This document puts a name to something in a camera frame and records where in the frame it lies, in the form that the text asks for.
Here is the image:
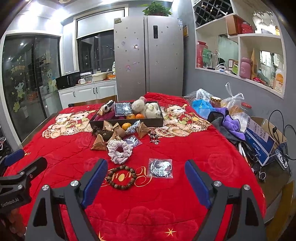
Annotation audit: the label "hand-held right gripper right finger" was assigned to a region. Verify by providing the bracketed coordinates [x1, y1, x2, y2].
[184, 159, 267, 241]

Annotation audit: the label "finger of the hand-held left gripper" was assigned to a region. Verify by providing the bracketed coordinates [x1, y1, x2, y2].
[0, 157, 48, 186]
[0, 149, 25, 173]

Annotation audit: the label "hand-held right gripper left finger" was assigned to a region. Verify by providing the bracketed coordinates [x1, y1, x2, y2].
[24, 159, 109, 241]

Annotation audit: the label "white knit scrunchie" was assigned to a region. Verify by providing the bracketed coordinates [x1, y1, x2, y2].
[107, 140, 134, 164]

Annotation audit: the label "dark brown hair claw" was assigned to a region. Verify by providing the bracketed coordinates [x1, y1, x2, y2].
[92, 126, 114, 142]

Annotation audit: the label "blue knit scrunchie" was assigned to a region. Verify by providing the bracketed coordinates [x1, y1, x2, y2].
[125, 120, 142, 135]

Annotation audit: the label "dark brown storage box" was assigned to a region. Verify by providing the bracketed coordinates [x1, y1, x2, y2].
[89, 101, 165, 131]

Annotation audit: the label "wooden desktop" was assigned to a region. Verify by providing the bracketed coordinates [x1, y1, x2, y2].
[17, 109, 293, 226]

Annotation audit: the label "clear bag with round ornament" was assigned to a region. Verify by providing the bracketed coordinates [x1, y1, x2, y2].
[146, 158, 174, 179]

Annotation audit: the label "red printed blanket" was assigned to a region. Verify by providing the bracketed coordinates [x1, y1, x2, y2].
[3, 92, 266, 241]

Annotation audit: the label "small clear bag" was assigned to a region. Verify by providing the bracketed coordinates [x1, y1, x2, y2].
[123, 136, 143, 147]

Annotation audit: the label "white pen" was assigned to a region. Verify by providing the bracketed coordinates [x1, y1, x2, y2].
[238, 141, 251, 165]

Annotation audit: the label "key bunch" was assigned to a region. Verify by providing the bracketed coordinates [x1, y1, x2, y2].
[251, 162, 269, 184]

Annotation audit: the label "magenta plush toy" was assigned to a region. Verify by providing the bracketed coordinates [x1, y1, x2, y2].
[93, 111, 121, 121]

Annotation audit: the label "dark grey cloth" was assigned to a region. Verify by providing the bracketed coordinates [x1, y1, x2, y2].
[206, 111, 245, 145]

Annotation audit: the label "purple cloth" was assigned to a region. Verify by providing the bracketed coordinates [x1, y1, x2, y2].
[219, 107, 247, 141]

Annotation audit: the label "white and black plush toy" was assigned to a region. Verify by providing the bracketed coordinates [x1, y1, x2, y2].
[101, 100, 115, 114]

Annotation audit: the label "glass sliding door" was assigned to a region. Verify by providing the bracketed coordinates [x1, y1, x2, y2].
[2, 34, 62, 145]

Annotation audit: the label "cardboard box with blue print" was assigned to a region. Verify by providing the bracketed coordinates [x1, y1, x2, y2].
[244, 116, 288, 166]

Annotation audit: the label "blue plastic bag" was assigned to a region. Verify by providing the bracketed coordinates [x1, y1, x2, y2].
[191, 99, 214, 119]

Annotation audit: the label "clear bag with dark card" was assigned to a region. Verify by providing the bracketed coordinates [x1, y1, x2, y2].
[114, 103, 134, 117]

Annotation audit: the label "jar with gold lid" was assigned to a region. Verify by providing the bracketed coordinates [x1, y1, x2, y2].
[210, 96, 222, 108]

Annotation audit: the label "beige fluffy plush bear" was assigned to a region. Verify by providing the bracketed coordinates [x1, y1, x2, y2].
[131, 97, 147, 117]

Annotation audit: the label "white power strip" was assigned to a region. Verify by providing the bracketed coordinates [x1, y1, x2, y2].
[275, 148, 290, 171]

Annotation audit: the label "cream plush bear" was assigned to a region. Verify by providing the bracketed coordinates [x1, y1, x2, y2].
[144, 102, 162, 119]

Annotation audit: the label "white plastic bag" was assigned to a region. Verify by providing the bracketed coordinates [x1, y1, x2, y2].
[221, 82, 245, 116]

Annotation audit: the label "jar with red lid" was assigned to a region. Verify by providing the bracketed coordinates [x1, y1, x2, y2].
[240, 102, 252, 114]

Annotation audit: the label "black microwave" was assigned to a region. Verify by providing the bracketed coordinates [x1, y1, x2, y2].
[55, 71, 80, 90]

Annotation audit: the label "clear plastic bag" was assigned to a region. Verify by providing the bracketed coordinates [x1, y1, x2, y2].
[184, 88, 214, 105]

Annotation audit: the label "white kitchen cabinet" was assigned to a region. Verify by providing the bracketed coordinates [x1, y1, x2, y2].
[58, 80, 117, 109]

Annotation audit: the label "cream cooking pot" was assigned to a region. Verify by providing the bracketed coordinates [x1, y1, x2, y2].
[92, 72, 108, 82]

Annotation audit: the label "pink thermos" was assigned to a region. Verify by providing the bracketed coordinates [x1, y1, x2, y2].
[239, 57, 252, 78]

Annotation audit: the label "clear glass vases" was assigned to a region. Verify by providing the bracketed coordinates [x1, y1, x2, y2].
[211, 49, 220, 69]

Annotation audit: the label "green packet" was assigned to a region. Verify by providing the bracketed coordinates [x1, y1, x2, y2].
[203, 49, 212, 68]

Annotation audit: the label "red gift bag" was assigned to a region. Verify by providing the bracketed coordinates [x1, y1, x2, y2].
[196, 41, 208, 68]

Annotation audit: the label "dark window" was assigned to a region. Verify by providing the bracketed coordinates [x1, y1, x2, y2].
[76, 30, 115, 75]

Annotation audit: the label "white bottle with orange label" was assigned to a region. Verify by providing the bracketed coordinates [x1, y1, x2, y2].
[273, 69, 285, 93]

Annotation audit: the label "silver refrigerator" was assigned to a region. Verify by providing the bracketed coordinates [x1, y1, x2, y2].
[113, 15, 185, 102]

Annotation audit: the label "red pot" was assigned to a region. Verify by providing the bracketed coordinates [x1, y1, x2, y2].
[241, 22, 255, 34]

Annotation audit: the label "brown gift box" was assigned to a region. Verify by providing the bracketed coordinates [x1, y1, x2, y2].
[225, 14, 242, 36]

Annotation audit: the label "hanging wine glasses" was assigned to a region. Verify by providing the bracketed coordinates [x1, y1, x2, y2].
[252, 10, 276, 35]

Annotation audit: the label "black lattice wine rack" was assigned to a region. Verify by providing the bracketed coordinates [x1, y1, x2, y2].
[193, 0, 234, 28]

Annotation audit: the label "potted green plant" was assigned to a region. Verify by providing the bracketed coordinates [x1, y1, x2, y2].
[142, 1, 173, 16]

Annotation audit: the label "wooden bead bracelet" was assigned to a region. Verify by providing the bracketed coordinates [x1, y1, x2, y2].
[106, 164, 138, 190]

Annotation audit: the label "dark bead charm string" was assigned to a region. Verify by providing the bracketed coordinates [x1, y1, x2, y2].
[149, 133, 161, 146]

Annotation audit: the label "black cable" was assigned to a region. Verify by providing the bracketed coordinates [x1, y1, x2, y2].
[268, 109, 296, 161]

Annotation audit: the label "white charger cable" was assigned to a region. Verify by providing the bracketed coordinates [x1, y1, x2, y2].
[216, 62, 232, 73]

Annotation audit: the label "white wall shelf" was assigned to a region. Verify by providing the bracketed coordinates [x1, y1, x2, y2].
[191, 0, 287, 100]

